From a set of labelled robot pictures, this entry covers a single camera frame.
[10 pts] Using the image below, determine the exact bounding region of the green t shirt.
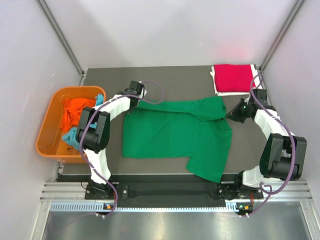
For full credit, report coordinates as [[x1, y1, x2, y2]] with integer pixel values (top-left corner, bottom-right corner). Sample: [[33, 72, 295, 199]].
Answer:
[[122, 96, 233, 183]]

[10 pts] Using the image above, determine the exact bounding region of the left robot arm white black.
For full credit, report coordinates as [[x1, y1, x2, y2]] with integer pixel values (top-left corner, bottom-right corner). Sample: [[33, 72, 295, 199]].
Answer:
[[75, 81, 147, 200]]

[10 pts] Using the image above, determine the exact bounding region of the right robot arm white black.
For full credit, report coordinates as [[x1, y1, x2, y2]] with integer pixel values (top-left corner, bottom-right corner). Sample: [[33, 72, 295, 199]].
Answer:
[[217, 88, 307, 200]]

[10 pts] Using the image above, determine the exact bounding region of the folded red t shirt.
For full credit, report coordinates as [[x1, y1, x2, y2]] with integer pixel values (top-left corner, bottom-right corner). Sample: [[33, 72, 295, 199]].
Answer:
[[213, 64, 255, 93]]

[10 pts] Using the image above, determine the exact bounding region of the folded white t shirt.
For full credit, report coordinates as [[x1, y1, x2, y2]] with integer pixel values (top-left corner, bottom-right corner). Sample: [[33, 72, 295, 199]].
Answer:
[[209, 63, 263, 97]]

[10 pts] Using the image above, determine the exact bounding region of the orange t shirt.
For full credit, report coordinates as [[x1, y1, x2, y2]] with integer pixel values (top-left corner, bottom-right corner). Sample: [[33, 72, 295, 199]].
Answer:
[[59, 97, 96, 132]]

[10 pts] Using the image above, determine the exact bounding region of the light blue t shirt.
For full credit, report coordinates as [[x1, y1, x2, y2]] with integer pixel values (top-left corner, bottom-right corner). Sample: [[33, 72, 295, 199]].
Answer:
[[61, 93, 104, 151]]

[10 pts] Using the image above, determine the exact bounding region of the orange plastic basket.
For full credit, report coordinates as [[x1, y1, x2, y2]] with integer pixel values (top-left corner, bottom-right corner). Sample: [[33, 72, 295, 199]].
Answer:
[[35, 86, 107, 164]]

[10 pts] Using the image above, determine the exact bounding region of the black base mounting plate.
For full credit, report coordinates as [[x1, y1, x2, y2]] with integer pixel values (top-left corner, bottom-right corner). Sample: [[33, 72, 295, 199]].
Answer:
[[96, 174, 263, 208]]

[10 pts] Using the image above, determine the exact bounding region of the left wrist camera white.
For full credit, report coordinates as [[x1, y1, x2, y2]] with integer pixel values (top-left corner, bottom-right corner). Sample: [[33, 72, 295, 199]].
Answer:
[[139, 81, 147, 99]]

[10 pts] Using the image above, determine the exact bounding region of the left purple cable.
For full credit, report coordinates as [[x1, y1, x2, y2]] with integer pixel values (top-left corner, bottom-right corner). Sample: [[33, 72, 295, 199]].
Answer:
[[78, 79, 165, 181]]

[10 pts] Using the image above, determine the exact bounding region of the slotted grey cable duct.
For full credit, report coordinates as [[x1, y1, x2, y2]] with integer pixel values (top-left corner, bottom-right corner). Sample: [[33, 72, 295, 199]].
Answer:
[[50, 202, 250, 213]]

